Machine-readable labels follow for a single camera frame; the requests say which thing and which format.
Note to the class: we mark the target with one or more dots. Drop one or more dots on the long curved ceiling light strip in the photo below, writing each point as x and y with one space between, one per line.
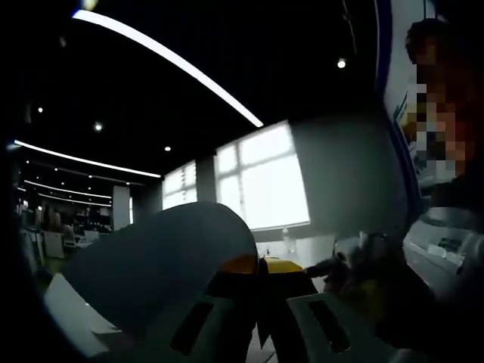
87 160

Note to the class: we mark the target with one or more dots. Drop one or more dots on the white chest-worn device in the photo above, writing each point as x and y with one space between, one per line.
435 242

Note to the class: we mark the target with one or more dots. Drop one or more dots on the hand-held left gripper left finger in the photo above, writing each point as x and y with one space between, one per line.
223 314

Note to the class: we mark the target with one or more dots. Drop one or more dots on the white paper sheet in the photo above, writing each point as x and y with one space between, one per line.
159 261

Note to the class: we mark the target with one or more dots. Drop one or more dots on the straight ceiling light strip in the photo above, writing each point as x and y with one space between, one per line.
170 62

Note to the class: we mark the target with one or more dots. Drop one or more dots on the large bright window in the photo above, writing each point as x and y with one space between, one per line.
264 181

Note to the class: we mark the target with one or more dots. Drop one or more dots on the window with blinds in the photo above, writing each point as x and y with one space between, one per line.
179 185

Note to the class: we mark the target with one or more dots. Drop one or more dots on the wall poster with blue stripes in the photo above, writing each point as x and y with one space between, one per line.
391 56

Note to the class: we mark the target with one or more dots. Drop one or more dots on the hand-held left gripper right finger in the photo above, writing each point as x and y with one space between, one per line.
302 314

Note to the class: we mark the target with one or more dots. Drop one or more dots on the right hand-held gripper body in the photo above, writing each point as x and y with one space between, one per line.
382 276

